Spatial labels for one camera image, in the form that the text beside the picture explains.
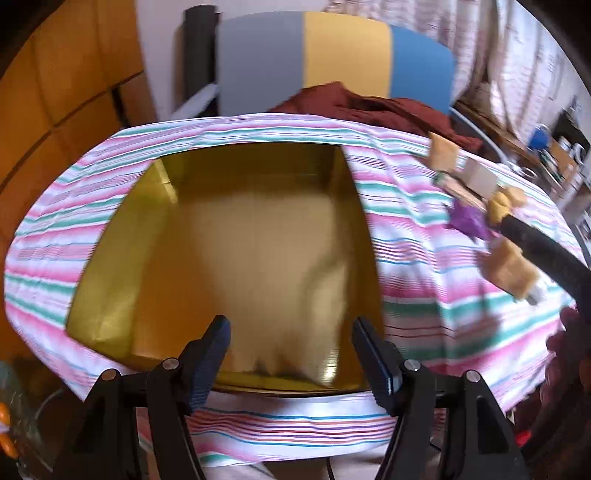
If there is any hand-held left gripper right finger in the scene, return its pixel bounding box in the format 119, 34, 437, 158
352, 316, 532, 480

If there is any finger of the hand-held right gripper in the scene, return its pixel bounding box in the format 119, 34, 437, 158
501, 217, 591, 305

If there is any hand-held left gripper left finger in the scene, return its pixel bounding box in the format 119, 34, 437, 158
65, 315, 232, 480

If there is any yellow knitted cloth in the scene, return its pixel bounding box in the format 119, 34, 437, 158
488, 186, 528, 228

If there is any purple snack packet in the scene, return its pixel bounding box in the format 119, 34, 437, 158
444, 202, 496, 241

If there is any white box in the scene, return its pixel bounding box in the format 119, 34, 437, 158
463, 158, 498, 200

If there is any small green box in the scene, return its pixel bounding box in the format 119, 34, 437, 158
435, 171, 485, 209

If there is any gold metal tin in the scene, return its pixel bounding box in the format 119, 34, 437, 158
65, 143, 386, 398

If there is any person's right hand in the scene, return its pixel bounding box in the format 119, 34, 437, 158
546, 306, 591, 372

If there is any striped tablecloth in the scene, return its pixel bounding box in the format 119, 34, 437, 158
2, 113, 587, 467

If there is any wooden side table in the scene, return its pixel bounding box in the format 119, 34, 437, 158
455, 102, 580, 199

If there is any patterned curtain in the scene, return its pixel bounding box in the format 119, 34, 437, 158
323, 0, 578, 153

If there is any orange plastic object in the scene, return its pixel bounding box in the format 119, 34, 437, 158
0, 401, 20, 459

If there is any maroon cloth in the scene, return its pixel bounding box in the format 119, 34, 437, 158
268, 82, 483, 151

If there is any grey yellow blue chair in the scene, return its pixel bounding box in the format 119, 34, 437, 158
171, 4, 509, 162

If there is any wooden wardrobe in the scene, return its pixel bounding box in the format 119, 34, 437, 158
0, 0, 158, 195

